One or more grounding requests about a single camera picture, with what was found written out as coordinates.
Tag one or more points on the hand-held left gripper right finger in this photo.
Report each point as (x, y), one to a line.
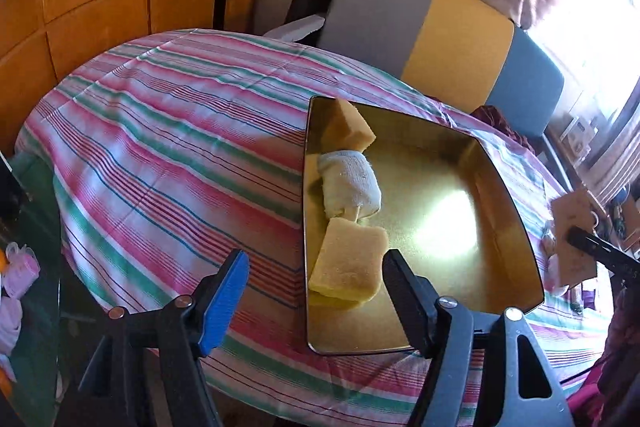
(405, 302)

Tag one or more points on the dark red cloth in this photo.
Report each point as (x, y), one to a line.
(500, 119)

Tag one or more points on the striped tablecloth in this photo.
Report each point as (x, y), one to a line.
(175, 157)

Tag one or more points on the rolled white towel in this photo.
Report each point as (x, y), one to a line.
(350, 182)

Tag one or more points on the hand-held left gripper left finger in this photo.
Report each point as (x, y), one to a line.
(225, 302)

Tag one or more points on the grey yellow blue sofa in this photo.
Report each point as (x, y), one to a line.
(460, 42)

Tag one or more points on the white foam piece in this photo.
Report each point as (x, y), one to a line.
(300, 27)

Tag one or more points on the gold metal tray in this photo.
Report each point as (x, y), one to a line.
(450, 267)

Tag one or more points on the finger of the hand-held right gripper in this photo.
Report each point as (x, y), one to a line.
(600, 252)

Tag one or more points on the magenta cloth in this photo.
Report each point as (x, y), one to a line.
(615, 382)

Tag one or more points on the bright window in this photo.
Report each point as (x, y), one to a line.
(590, 7)

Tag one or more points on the yellow sponge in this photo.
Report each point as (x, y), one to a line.
(345, 262)
(345, 127)

